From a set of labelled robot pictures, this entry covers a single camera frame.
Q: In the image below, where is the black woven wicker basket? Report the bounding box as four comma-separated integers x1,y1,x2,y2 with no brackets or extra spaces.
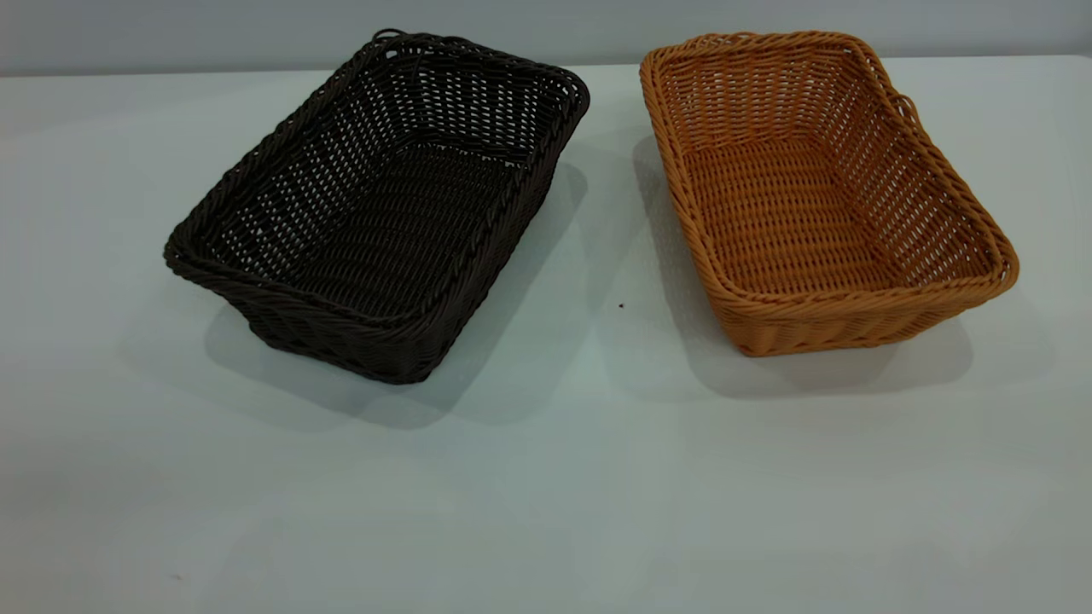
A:
164,28,591,385

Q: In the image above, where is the orange woven wicker basket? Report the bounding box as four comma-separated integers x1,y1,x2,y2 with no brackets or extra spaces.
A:
640,31,1020,357

